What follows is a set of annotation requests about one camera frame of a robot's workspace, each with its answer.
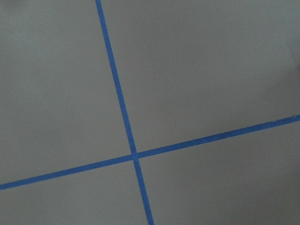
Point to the long vertical blue tape strip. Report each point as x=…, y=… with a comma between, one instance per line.
x=124, y=113

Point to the long horizontal blue tape strip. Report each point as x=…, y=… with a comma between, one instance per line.
x=152, y=152

